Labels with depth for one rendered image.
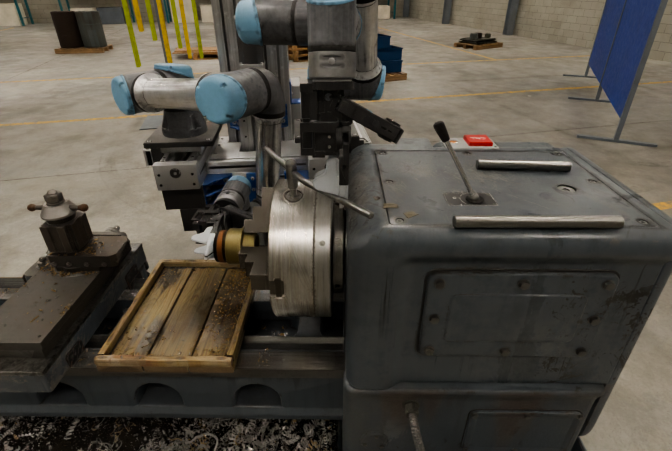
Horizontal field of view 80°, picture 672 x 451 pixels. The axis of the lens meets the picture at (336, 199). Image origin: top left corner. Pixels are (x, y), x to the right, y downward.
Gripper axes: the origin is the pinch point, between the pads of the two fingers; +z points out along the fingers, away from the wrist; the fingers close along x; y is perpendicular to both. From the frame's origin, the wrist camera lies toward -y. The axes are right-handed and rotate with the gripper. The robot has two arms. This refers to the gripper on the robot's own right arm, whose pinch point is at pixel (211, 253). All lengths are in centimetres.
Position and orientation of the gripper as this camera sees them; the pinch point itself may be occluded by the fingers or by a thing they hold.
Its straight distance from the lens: 95.4
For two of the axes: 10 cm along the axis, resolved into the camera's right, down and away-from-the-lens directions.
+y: -10.0, -0.1, 0.3
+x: 0.0, -8.8, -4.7
